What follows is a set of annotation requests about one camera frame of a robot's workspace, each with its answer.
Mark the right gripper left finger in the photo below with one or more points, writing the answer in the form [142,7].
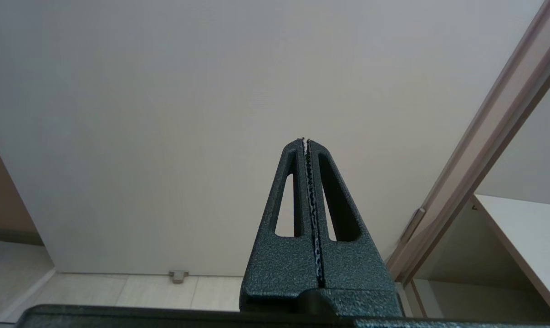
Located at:
[279,273]

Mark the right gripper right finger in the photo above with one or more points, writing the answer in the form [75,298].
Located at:
[361,273]

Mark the grey floor door stop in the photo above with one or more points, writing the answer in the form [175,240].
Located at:
[178,276]

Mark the beige closet shelf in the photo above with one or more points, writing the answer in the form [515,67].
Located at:
[530,232]

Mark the dark baseboard strip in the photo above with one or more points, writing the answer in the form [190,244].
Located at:
[11,236]

